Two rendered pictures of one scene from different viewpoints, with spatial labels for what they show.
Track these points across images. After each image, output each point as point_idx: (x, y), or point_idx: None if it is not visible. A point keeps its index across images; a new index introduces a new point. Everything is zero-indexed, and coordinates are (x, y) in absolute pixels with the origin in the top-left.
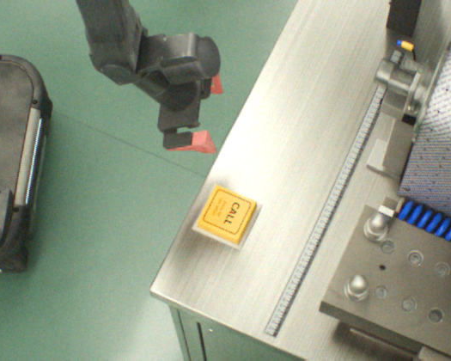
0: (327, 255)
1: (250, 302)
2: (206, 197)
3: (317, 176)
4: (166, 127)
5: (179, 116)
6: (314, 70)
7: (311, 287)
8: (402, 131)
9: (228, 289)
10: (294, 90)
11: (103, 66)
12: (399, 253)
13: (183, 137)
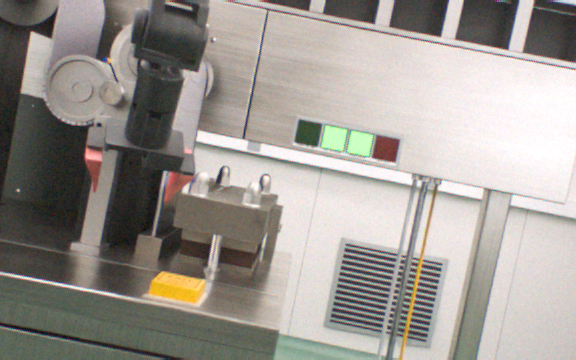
0: (191, 273)
1: (255, 297)
2: (159, 300)
3: (115, 267)
4: (183, 150)
5: (173, 140)
6: None
7: (224, 280)
8: (118, 161)
9: (249, 302)
10: (14, 262)
11: (208, 27)
12: (212, 195)
13: (185, 157)
